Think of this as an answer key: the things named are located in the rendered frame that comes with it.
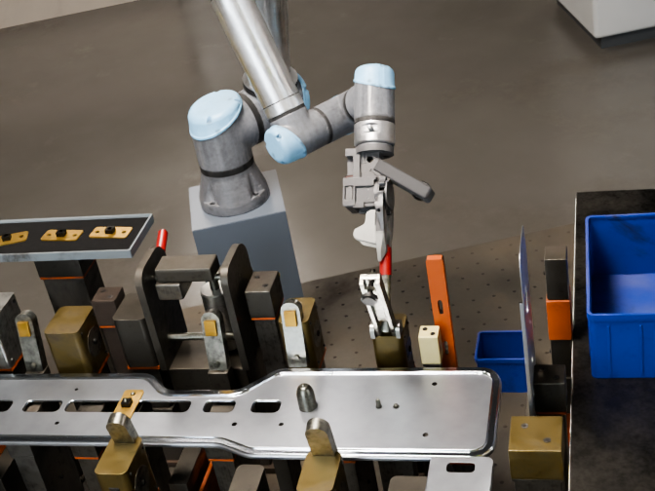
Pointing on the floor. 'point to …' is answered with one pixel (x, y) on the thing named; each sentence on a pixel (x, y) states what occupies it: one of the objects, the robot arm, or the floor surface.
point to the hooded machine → (613, 19)
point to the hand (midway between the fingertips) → (385, 254)
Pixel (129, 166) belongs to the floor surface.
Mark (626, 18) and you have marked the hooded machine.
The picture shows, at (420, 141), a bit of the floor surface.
